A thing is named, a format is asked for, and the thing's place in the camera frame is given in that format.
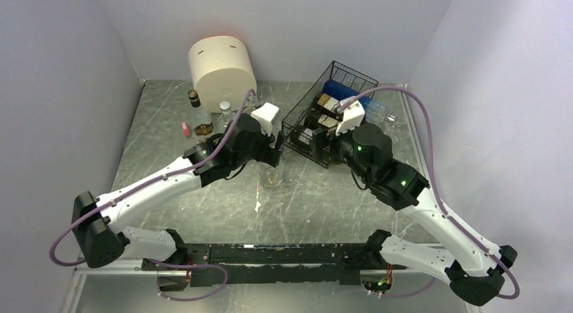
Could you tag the clear round glass bottle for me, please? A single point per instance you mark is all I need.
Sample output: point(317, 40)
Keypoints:
point(225, 118)

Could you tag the clear bottle gold black label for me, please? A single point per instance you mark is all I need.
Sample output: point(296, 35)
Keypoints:
point(201, 119)

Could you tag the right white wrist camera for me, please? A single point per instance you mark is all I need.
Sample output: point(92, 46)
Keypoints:
point(351, 119)

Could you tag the dark wine bottle black cap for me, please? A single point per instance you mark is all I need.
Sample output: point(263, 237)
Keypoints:
point(315, 120)

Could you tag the dark wine bottle bottom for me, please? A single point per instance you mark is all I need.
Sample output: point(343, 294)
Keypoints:
point(302, 141)

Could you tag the black wire wine rack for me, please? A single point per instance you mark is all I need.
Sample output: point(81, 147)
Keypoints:
point(338, 81)

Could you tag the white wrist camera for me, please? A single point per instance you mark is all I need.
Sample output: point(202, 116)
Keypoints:
point(351, 119)
point(266, 115)

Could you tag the slim clear glass bottle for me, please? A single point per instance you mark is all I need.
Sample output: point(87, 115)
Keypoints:
point(254, 103)

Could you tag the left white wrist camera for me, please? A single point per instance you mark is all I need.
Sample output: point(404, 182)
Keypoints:
point(266, 115)

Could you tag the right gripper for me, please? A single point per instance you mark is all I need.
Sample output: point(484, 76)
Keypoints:
point(322, 138)

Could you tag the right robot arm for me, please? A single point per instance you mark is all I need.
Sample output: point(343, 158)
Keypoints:
point(474, 268)

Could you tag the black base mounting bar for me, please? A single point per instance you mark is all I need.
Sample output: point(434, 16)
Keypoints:
point(343, 263)

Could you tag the dark wine bottle gold cap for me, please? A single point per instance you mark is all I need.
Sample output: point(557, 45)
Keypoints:
point(326, 104)

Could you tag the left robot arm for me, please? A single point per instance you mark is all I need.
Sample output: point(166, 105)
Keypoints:
point(102, 224)

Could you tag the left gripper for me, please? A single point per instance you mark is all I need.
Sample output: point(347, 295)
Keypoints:
point(269, 154)

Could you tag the clear square glass bottle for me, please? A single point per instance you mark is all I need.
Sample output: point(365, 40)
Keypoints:
point(270, 176)

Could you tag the cream cylindrical container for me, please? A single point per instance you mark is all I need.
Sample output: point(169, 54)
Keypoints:
point(221, 70)

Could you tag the pink eraser block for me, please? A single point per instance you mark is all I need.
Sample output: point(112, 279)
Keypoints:
point(186, 130)

